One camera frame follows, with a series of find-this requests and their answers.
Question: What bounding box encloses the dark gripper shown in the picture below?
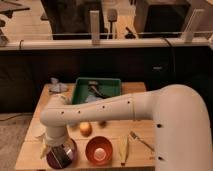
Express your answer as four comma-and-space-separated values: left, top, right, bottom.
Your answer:
48, 145, 73, 167

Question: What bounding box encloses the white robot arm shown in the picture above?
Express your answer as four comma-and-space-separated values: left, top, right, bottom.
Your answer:
40, 84, 213, 171

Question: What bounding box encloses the purple bowl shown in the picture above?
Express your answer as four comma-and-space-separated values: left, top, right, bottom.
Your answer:
46, 140, 77, 169

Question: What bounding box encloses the orange bowl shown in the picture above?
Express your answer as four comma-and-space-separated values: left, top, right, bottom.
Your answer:
85, 136, 113, 166

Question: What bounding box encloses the white paper cup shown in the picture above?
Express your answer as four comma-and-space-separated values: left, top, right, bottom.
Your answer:
32, 124, 45, 139

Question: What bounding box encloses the yellow orange fruit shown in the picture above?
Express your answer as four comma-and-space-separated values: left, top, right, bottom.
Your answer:
79, 122, 92, 136

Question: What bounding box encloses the small metal cup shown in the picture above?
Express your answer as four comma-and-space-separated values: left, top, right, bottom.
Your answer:
98, 121, 107, 127

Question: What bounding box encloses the yellow corn cob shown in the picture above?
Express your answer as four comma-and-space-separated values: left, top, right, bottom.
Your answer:
118, 135, 129, 166

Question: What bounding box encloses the blue sponge in tray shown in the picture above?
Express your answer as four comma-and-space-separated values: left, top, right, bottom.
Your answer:
85, 95, 102, 103

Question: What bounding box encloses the grey crumpled cloth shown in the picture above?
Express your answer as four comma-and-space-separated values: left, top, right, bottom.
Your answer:
49, 77, 68, 93

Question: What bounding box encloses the metal fork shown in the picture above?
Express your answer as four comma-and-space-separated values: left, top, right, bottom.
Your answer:
130, 131, 154, 152

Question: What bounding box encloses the dark tool in tray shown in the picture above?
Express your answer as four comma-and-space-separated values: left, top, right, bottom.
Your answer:
88, 81, 108, 99

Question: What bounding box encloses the wooden table board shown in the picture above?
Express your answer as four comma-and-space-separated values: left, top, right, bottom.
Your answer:
15, 84, 155, 171

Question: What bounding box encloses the green plastic tray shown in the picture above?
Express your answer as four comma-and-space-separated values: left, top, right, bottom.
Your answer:
71, 77, 122, 104

